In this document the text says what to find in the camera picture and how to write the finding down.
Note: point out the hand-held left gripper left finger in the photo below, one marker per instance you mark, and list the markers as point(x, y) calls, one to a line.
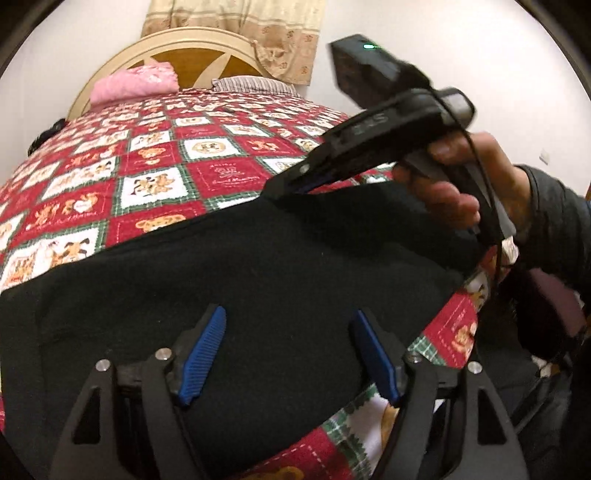
point(203, 355)

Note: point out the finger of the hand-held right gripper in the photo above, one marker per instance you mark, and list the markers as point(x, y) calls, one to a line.
point(300, 177)

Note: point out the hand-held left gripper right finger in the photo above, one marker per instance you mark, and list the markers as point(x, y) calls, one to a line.
point(376, 357)

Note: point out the black pants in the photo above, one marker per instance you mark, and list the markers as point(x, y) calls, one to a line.
point(258, 277)

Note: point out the person's right forearm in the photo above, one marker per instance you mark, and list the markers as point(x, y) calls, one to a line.
point(554, 221)

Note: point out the person's right hand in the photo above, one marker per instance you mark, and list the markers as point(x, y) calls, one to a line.
point(489, 166)

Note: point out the striped pillow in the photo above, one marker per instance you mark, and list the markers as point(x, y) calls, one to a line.
point(254, 85)

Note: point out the person's dark clothing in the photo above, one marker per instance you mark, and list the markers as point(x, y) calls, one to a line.
point(531, 360)

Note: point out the beige patterned curtain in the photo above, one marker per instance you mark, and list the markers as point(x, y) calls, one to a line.
point(258, 23)

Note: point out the red printed blanket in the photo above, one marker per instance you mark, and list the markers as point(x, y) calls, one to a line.
point(138, 152)

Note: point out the cream wooden headboard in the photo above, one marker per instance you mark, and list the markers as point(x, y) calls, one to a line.
point(184, 50)

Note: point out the pink folded blanket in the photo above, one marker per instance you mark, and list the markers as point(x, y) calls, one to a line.
point(134, 83)

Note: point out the dark cloth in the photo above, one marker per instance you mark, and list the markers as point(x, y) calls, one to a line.
point(46, 136)

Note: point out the white wall outlet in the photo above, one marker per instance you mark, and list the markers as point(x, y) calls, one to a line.
point(545, 156)

